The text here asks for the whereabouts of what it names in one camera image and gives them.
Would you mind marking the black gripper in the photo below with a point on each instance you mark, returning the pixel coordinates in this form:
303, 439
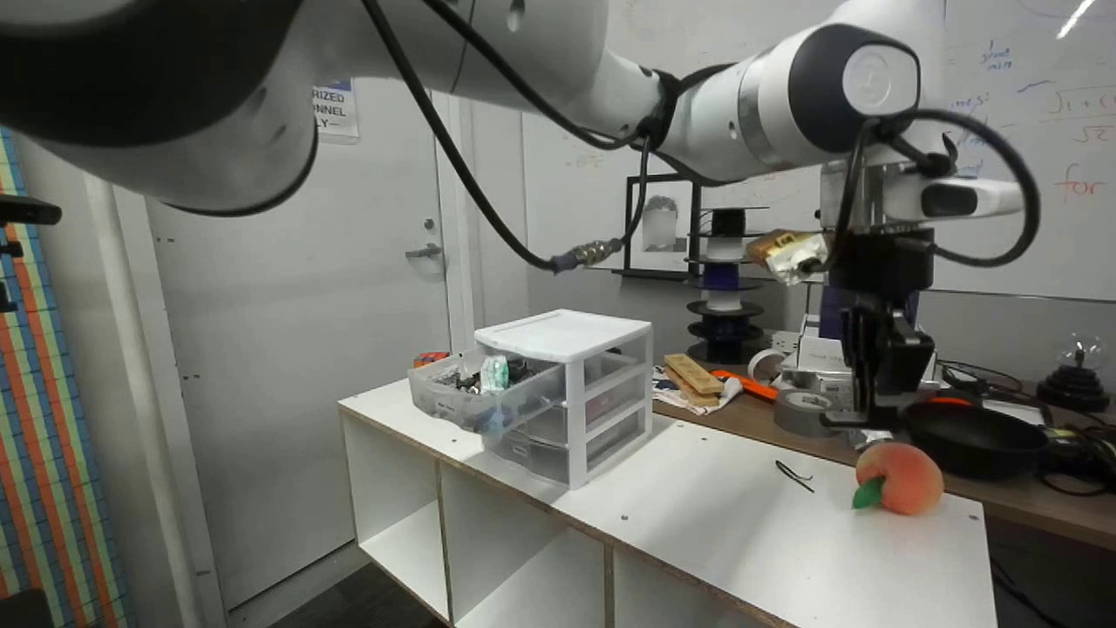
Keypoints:
883, 272

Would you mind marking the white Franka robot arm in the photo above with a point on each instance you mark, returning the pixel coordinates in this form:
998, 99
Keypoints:
176, 92

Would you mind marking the small white silver object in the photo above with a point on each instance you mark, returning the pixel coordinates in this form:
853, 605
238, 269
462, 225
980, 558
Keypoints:
872, 439

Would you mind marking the black small drawer parts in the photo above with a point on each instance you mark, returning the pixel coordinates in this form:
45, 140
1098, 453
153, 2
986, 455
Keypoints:
465, 377

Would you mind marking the white cardboard box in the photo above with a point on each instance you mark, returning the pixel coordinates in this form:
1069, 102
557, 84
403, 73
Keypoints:
815, 350

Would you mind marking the purple box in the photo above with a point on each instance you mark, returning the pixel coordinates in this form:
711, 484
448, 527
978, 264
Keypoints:
833, 313

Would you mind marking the toy peach with green leaf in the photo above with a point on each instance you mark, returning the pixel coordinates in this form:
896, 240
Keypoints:
907, 477

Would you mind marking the black frying pan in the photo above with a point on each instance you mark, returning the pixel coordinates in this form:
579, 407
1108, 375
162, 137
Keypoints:
978, 441

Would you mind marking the white tape roll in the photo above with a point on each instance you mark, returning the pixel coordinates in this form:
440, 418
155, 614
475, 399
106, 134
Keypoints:
768, 366

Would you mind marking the orange hand tool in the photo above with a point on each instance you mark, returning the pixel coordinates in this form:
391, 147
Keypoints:
755, 387

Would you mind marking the thin black twist tie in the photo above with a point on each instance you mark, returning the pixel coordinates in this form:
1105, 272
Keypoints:
798, 477

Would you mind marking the black white spool tower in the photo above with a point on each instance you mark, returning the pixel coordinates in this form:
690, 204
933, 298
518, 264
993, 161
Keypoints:
727, 336

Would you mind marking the black dome device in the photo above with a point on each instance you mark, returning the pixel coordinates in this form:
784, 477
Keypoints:
1071, 387

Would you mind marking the white printed paper sheet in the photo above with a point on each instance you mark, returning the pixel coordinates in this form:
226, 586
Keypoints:
711, 407

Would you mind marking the wooden block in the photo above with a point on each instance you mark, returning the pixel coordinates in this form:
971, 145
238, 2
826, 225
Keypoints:
697, 375

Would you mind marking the wooden desk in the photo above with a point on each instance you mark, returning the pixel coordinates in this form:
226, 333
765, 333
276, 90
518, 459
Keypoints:
1049, 499

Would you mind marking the white cubby shelf unit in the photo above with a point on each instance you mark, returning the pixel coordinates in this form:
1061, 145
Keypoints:
698, 491

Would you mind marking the black picture ledge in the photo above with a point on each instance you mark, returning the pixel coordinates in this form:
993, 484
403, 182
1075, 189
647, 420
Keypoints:
650, 272

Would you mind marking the black framed portrait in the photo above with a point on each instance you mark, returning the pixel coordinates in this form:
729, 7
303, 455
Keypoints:
663, 227

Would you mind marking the white door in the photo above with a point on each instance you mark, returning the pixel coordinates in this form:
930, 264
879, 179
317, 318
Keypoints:
290, 372

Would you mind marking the blue white notice sign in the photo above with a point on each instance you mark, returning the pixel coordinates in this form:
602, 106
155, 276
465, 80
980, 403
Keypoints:
340, 118

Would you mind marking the multicoloured striped panel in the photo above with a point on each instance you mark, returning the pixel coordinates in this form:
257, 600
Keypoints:
47, 466

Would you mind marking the grey duct tape roll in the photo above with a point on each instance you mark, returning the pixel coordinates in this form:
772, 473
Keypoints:
808, 414

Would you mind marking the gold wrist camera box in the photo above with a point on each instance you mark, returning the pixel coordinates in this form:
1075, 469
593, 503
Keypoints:
786, 248

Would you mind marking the white drawer organizer frame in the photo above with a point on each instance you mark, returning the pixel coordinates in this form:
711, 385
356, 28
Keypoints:
562, 333

